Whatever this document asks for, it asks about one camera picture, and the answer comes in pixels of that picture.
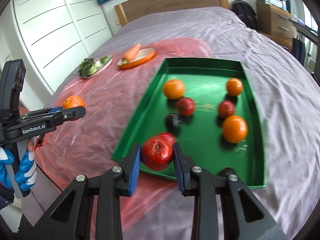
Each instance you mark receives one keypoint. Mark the desk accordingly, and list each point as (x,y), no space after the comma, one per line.
(307,32)

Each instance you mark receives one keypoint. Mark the large orange mandarin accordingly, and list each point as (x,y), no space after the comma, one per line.
(174,89)

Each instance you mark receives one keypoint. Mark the white wardrobe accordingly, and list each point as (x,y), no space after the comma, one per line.
(59,34)

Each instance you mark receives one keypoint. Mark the wooden drawer cabinet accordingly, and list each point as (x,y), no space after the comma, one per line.
(275,23)

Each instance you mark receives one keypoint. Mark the small orange mandarin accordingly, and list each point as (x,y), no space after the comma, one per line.
(234,87)

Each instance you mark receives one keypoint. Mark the orange oval dish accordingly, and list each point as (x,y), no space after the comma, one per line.
(143,56)

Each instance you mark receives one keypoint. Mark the dark plum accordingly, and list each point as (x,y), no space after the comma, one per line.
(226,172)
(172,121)

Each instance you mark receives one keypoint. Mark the patterned oval plate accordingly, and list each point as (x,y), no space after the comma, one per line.
(97,66)

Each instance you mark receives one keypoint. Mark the wooden headboard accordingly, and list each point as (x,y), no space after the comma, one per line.
(131,10)

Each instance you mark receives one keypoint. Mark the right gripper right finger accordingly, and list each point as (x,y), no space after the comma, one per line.
(244,217)

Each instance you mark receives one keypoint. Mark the green rectangular tray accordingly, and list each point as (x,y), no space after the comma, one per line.
(200,134)

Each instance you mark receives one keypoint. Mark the left gloved hand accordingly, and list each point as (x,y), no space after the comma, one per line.
(26,175)

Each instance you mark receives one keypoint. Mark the pink plastic sheet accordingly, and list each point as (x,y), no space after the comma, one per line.
(85,146)

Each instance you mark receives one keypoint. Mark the black backpack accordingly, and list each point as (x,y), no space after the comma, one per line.
(246,13)

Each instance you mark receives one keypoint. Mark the dark blue bag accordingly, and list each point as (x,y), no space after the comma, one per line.
(298,49)

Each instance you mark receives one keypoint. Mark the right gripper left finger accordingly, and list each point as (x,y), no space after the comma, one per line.
(69,217)

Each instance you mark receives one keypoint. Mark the small red apple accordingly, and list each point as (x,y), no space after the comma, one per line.
(156,153)

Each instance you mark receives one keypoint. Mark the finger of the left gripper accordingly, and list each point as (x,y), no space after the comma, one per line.
(49,118)
(43,111)

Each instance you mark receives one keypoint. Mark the textured orange mandarin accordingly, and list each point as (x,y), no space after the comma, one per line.
(72,102)

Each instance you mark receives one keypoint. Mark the smooth orange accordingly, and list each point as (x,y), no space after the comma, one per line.
(234,129)

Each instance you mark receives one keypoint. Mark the orange carrot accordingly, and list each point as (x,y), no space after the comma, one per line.
(131,54)

